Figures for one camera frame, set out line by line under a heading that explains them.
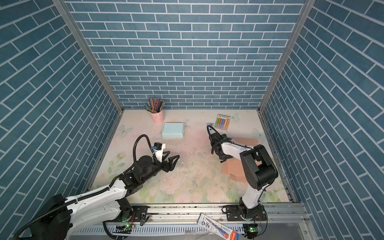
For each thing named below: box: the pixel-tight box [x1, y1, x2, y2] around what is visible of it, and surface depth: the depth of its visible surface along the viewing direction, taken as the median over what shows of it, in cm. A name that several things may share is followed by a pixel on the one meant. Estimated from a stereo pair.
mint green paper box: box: [161, 122, 185, 138], surface depth 107 cm
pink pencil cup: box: [151, 109, 166, 124], surface depth 110 cm
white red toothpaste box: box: [197, 213, 240, 240], surface depth 71 cm
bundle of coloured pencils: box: [144, 97, 165, 114], surface depth 108 cm
